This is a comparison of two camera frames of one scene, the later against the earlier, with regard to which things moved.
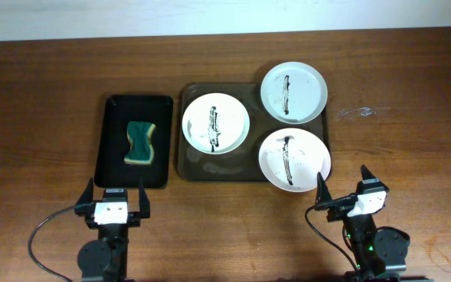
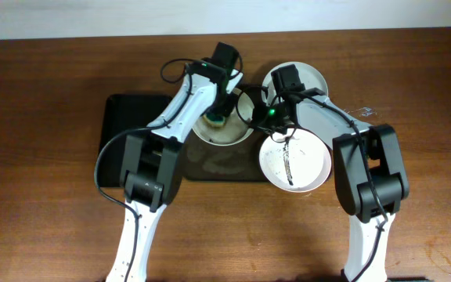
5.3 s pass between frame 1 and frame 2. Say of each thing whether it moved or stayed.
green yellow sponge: moved
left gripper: moved
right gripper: moved
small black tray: stayed
